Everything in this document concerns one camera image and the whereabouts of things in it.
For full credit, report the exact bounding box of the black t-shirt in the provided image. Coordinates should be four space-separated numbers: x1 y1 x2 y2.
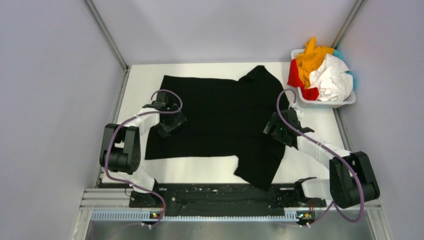
145 65 289 191

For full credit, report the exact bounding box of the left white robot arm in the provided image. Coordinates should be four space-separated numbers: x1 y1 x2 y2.
99 100 187 209

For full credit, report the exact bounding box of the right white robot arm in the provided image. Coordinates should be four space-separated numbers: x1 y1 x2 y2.
263 108 381 209

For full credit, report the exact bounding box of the red t-shirt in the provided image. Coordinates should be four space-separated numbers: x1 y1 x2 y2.
287 59 320 101

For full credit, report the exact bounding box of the white t-shirt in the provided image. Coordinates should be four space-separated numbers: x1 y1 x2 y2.
309 54 353 102

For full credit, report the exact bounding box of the white laundry basket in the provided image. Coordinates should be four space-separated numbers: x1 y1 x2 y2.
290 47 357 110

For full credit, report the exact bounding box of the teal t-shirt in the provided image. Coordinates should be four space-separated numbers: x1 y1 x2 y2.
333 49 357 90

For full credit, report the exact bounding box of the left aluminium frame post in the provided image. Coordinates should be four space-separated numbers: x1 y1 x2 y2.
82 0 129 72

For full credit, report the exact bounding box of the aluminium frame post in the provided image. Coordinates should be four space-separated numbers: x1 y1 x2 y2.
82 0 129 72
331 0 367 49

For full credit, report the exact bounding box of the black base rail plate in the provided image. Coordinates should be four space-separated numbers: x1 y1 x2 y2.
129 183 327 217

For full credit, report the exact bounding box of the white slotted cable duct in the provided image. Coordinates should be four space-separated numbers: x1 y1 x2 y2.
90 210 313 222

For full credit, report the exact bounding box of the right aluminium frame post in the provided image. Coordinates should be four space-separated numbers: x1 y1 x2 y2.
331 0 367 49

